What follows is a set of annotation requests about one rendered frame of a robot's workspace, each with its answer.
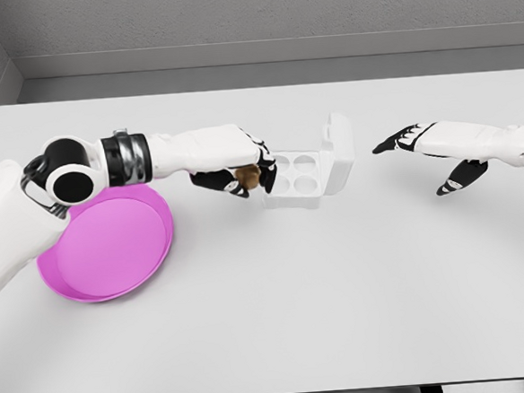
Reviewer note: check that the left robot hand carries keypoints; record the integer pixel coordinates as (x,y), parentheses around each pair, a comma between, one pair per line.
(227,147)

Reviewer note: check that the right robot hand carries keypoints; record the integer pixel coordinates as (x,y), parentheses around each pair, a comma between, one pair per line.
(447,141)

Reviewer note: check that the brown egg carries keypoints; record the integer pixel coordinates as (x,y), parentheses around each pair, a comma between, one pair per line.
(248,176)

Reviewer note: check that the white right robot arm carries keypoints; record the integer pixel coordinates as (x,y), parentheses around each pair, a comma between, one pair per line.
(514,140)

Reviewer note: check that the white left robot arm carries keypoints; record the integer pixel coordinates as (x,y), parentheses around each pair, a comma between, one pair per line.
(2,210)

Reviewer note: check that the white egg box with lid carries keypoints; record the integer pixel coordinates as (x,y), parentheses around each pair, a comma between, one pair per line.
(307,175)

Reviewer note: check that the pink round plate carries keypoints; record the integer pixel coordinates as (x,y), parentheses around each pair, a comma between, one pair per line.
(112,247)

